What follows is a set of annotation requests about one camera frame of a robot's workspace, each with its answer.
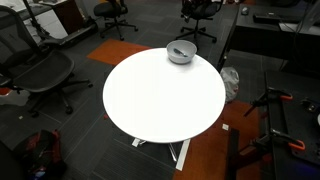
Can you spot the white round bowl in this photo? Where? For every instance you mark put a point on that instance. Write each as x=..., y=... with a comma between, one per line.
x=175, y=58

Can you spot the white table base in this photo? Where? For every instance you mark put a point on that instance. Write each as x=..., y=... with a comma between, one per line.
x=183, y=155

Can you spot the translucent white plastic bag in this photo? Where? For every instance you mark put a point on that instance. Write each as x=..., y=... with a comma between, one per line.
x=231, y=85

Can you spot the small white floor tag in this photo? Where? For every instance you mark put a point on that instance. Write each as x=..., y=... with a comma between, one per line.
x=225, y=127

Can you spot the black swivel office chair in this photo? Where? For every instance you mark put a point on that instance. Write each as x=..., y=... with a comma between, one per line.
x=200, y=10
x=110, y=8

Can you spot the black electric scooter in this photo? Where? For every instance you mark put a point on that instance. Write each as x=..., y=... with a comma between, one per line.
x=73, y=35

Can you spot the grey computer mouse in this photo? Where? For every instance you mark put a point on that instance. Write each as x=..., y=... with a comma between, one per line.
x=245, y=10

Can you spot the black mesh office chair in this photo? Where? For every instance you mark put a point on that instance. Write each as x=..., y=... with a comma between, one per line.
x=43, y=71

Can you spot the dark brown cabinet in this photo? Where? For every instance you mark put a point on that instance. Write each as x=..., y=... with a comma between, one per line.
x=68, y=15

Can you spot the black keyboard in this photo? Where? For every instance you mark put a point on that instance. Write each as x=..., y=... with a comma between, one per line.
x=265, y=18

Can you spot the long white cabinet desk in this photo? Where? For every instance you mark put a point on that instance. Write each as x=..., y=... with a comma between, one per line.
x=50, y=23

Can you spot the red and black backpack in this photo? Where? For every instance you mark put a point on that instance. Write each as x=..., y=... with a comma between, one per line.
x=43, y=153

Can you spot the black workbench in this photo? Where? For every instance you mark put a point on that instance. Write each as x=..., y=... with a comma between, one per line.
x=293, y=120

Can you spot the black upright post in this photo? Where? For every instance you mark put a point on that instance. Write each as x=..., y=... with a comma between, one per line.
x=232, y=150

